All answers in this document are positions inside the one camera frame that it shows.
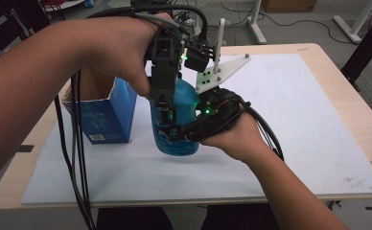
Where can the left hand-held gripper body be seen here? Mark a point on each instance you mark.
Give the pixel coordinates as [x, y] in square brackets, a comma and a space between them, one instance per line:
[163, 70]

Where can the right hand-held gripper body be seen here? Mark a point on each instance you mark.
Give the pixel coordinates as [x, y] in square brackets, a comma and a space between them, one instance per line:
[219, 108]

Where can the blue plastic bottle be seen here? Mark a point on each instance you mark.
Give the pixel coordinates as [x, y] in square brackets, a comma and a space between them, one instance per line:
[187, 96]

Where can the blue cardboard box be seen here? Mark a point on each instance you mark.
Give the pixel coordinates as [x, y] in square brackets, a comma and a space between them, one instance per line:
[110, 121]

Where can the person's right hand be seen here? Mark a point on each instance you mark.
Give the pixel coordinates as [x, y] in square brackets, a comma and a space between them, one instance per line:
[241, 140]

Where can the person's left hand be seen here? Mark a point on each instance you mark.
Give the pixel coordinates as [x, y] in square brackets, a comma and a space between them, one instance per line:
[123, 48]

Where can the white foam mat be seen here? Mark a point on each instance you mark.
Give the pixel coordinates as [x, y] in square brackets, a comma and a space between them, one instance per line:
[302, 127]

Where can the wooden desk with white legs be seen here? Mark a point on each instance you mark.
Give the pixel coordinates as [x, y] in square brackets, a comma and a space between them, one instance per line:
[257, 28]

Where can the person's right leg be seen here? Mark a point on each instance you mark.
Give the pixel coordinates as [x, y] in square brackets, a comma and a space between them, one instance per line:
[238, 218]

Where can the round white table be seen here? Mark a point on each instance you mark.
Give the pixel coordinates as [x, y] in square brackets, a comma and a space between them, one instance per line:
[65, 5]

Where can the brown cardboard box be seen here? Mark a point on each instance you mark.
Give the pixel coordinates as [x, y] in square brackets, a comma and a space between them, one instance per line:
[289, 4]

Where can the black tape strip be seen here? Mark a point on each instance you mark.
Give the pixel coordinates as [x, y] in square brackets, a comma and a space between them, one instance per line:
[25, 148]

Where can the white desk frame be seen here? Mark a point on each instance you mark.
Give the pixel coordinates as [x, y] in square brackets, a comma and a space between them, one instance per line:
[347, 30]

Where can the black frame pole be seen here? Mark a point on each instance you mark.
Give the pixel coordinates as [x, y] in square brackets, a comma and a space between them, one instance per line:
[366, 48]

